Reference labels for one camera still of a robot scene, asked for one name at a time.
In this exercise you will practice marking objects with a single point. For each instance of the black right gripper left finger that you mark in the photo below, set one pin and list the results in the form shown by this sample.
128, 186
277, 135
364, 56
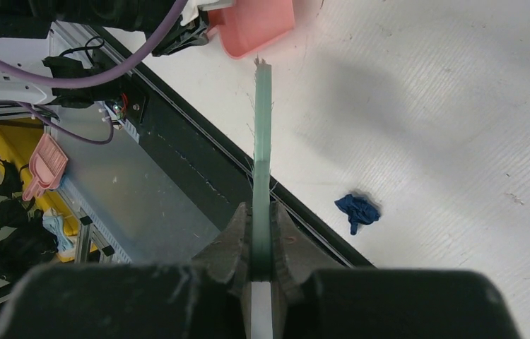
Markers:
207, 297

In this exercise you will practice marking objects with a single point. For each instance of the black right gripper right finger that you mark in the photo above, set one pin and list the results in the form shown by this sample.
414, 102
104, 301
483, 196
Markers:
313, 296

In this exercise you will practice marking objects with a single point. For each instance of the green hand brush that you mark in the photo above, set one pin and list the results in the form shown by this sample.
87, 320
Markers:
261, 252

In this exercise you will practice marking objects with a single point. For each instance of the blue paper scrap front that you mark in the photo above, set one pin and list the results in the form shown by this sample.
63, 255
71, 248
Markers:
358, 210

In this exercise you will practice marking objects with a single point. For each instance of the pink plastic dustpan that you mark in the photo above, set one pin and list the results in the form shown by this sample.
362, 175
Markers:
247, 27

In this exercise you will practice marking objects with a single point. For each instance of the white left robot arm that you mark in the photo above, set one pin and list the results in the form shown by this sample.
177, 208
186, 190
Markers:
25, 27

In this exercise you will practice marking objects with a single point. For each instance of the black bags on floor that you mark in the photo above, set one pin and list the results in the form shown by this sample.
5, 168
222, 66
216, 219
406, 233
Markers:
29, 244

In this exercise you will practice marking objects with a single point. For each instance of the spare pink dustpan on floor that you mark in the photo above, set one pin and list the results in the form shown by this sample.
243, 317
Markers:
47, 165

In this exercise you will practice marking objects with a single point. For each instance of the yellow bin on floor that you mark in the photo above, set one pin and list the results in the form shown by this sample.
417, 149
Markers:
16, 146

